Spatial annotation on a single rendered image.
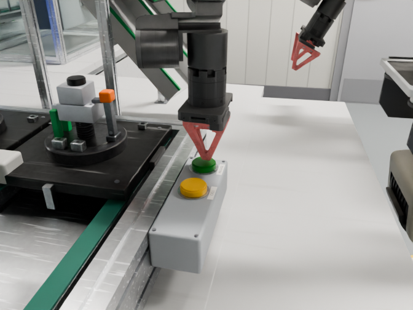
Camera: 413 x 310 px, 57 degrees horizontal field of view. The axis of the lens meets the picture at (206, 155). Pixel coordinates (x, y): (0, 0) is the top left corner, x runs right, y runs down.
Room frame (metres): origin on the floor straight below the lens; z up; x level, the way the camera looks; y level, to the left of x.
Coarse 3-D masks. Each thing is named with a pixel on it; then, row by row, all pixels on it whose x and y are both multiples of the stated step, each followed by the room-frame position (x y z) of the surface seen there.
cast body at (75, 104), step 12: (60, 84) 0.59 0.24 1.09; (72, 84) 0.58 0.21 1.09; (84, 84) 0.59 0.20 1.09; (60, 96) 0.58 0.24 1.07; (72, 96) 0.58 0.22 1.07; (84, 96) 0.58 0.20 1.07; (60, 108) 0.58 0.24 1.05; (72, 108) 0.58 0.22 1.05; (84, 108) 0.57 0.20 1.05; (96, 108) 0.59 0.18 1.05; (60, 120) 0.58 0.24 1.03; (72, 120) 0.58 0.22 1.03; (84, 120) 0.57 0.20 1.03; (96, 120) 0.58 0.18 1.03
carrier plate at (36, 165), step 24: (24, 144) 0.61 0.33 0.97; (144, 144) 0.61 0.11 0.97; (24, 168) 0.52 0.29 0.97; (48, 168) 0.52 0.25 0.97; (72, 168) 0.52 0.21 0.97; (96, 168) 0.52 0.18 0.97; (120, 168) 0.52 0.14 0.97; (144, 168) 0.54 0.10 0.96; (72, 192) 0.47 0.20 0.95; (96, 192) 0.47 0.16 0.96; (120, 192) 0.46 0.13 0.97
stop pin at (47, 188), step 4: (48, 184) 0.48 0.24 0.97; (52, 184) 0.48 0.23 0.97; (44, 188) 0.47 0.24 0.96; (48, 188) 0.47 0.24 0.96; (52, 188) 0.47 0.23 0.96; (44, 192) 0.47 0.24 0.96; (48, 192) 0.47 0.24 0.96; (52, 192) 0.47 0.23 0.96; (44, 196) 0.47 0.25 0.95; (48, 196) 0.47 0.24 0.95; (52, 196) 0.47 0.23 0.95; (56, 196) 0.48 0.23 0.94; (48, 200) 0.47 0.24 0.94; (52, 200) 0.47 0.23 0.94; (56, 200) 0.48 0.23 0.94; (48, 204) 0.47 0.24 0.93; (52, 204) 0.47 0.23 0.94; (56, 204) 0.47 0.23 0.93; (48, 208) 0.47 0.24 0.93; (52, 208) 0.47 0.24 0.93
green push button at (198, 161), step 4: (196, 160) 0.54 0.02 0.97; (200, 160) 0.54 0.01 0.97; (204, 160) 0.54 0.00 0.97; (212, 160) 0.54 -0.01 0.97; (192, 164) 0.53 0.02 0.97; (196, 164) 0.53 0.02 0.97; (200, 164) 0.53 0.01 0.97; (204, 164) 0.53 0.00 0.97; (208, 164) 0.53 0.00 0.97; (212, 164) 0.53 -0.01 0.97; (192, 168) 0.53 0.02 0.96; (196, 168) 0.52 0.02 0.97; (200, 168) 0.52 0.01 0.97; (204, 168) 0.52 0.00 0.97; (208, 168) 0.52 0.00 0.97; (212, 168) 0.52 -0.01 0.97; (200, 172) 0.52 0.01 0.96; (204, 172) 0.52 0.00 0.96
